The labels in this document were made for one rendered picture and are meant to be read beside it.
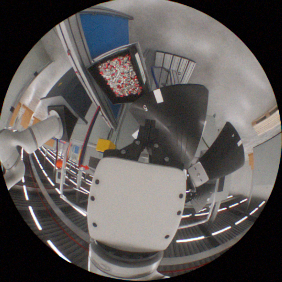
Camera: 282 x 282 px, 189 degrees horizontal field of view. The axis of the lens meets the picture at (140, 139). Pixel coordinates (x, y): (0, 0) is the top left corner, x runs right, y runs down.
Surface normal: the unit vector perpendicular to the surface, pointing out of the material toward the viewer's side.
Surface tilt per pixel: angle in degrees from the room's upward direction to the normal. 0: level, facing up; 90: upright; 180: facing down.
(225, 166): 81
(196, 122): 47
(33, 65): 90
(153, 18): 0
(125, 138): 90
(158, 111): 41
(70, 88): 90
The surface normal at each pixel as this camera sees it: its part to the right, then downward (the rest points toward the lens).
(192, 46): -0.17, 0.94
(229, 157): -0.43, -0.18
